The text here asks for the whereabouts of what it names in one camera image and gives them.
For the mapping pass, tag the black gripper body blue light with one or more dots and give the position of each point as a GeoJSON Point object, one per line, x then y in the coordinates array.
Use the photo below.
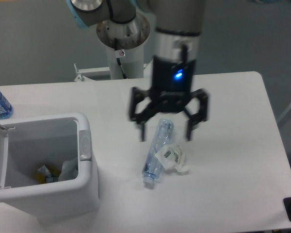
{"type": "Point", "coordinates": [170, 89]}

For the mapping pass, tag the white push-lid trash can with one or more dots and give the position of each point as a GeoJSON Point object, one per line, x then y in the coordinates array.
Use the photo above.
{"type": "Point", "coordinates": [26, 144]}

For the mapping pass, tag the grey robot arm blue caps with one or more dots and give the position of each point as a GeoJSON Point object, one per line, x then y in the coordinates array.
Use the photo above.
{"type": "Point", "coordinates": [122, 26]}

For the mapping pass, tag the white paper inside can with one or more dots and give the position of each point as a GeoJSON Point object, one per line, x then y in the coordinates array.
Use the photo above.
{"type": "Point", "coordinates": [69, 170]}

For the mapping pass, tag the yellow trash inside can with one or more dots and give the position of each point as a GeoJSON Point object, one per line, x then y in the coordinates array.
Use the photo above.
{"type": "Point", "coordinates": [47, 174]}

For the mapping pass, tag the crumpled white paper wrapper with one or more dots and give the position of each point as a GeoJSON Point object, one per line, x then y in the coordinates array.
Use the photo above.
{"type": "Point", "coordinates": [172, 157]}

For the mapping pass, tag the crushed clear plastic bottle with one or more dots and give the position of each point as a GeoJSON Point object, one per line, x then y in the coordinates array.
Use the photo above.
{"type": "Point", "coordinates": [162, 136]}

